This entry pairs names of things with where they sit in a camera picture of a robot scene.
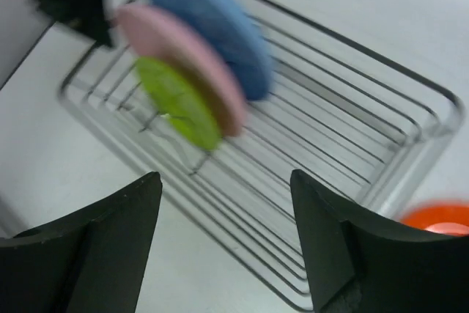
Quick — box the pink plate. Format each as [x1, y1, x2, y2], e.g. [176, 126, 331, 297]
[116, 3, 246, 136]

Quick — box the blue plate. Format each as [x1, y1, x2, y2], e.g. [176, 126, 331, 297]
[151, 0, 273, 101]

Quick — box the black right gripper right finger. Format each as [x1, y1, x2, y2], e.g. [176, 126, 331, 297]
[290, 169, 468, 312]

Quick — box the green plate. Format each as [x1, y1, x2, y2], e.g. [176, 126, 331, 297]
[135, 56, 221, 151]

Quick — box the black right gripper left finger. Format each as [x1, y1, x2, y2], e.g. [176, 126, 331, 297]
[1, 172, 162, 312]

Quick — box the orange plate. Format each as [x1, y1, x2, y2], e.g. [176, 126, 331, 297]
[400, 199, 468, 236]

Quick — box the grey wire dish rack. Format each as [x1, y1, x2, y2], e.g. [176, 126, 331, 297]
[59, 0, 465, 312]

